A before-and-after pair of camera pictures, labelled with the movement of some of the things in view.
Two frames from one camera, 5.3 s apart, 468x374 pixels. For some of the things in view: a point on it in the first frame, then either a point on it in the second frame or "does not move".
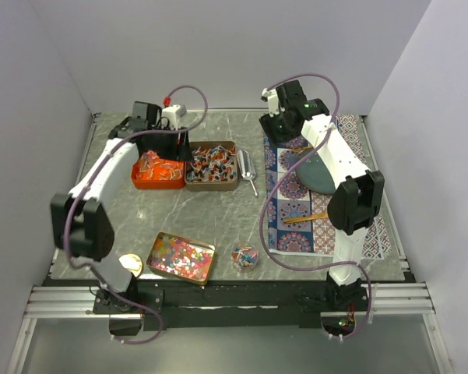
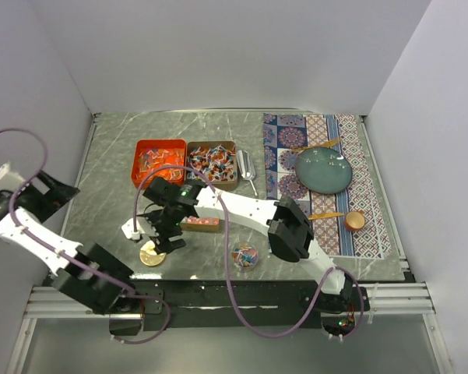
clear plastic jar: [244, 255] does not move
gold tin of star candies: [181, 259] -> [200, 224]
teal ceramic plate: [314, 173] does not move
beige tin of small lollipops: [214, 167] does not move
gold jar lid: [132, 263] -> [148, 255]
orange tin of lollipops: [150, 171] does not move
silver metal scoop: [247, 167] does not move
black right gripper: [269, 122] -> [163, 244]
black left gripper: [183, 151] -> [54, 199]
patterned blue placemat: [297, 216] does not move
